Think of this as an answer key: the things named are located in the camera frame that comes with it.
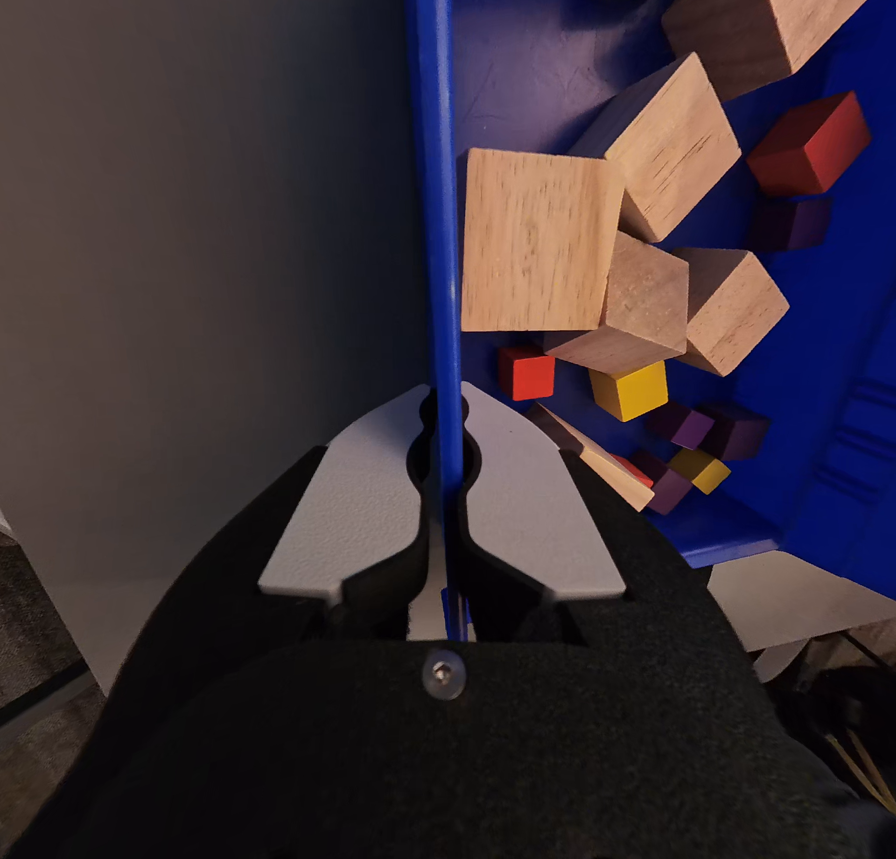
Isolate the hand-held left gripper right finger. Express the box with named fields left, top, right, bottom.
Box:
left=456, top=380, right=627, bottom=641

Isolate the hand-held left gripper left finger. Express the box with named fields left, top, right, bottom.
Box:
left=257, top=383, right=442, bottom=641

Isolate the pile of wooden cubes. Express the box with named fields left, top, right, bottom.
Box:
left=458, top=0, right=896, bottom=517

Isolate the blue plastic box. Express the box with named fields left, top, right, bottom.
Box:
left=400, top=0, right=896, bottom=641

